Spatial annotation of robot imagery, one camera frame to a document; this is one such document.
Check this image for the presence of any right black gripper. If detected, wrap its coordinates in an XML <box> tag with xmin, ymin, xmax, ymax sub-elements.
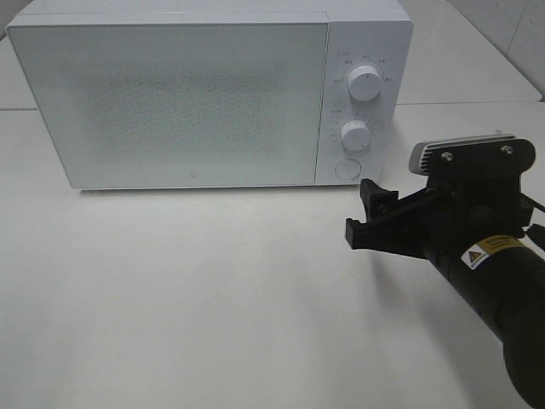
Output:
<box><xmin>344</xmin><ymin>177</ymin><xmax>533</xmax><ymax>299</ymax></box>

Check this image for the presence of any round door release button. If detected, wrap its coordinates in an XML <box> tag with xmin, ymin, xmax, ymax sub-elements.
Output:
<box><xmin>335</xmin><ymin>159</ymin><xmax>361</xmax><ymax>181</ymax></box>

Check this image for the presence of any white timer knob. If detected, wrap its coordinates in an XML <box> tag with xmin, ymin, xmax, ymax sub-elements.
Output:
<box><xmin>341</xmin><ymin>120</ymin><xmax>371</xmax><ymax>152</ymax></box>

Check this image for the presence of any white microwave door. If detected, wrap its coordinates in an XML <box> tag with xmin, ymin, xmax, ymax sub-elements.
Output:
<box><xmin>9</xmin><ymin>24</ymin><xmax>327</xmax><ymax>189</ymax></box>

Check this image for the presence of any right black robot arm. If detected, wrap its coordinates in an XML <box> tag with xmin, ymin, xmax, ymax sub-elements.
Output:
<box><xmin>345</xmin><ymin>177</ymin><xmax>544</xmax><ymax>408</ymax></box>

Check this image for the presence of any upper white power knob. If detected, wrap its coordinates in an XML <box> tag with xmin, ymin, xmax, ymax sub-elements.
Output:
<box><xmin>347</xmin><ymin>64</ymin><xmax>382</xmax><ymax>101</ymax></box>

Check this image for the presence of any white microwave oven body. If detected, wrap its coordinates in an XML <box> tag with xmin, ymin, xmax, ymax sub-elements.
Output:
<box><xmin>6</xmin><ymin>1</ymin><xmax>413</xmax><ymax>189</ymax></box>

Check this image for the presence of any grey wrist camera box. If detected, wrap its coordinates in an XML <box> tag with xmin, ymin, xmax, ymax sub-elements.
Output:
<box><xmin>409</xmin><ymin>133</ymin><xmax>536</xmax><ymax>183</ymax></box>

